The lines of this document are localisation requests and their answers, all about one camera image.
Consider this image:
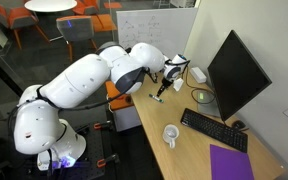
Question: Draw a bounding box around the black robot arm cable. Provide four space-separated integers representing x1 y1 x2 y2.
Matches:
7 65 152 135

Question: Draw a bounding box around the round white table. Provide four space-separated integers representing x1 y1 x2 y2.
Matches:
23 0 79 14

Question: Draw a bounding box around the orange and grey cabinet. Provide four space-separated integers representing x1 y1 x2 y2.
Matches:
104 80 143 133

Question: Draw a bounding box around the black computer mouse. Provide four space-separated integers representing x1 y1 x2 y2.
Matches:
230 119 249 132

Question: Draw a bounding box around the black computer keyboard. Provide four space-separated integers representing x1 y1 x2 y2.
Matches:
179 107 249 154

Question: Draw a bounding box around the green whiteboard marker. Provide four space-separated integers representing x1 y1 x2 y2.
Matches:
148 93 165 104

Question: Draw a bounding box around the white ceramic mug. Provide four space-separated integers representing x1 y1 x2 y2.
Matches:
162 123 181 150

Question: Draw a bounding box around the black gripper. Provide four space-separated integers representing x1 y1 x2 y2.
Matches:
156 76 175 98

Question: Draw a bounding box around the white rectangular box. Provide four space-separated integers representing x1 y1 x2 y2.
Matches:
189 66 208 85

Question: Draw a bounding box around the grey chair with orange legs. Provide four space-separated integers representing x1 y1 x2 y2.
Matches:
55 15 99 63

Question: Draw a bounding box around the purple paper sheet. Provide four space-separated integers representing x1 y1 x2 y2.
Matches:
209 143 256 180

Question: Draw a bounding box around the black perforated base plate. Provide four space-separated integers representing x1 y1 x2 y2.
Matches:
23 120 119 180

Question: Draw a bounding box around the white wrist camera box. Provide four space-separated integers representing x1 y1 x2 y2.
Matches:
172 77 185 93

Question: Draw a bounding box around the black computer monitor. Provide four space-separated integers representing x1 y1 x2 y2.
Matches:
196 29 274 123

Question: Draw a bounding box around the black monitor cable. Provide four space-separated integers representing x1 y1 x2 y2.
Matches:
183 65 217 106

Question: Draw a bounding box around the whiteboard with drawings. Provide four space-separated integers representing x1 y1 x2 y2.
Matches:
115 7 199 58

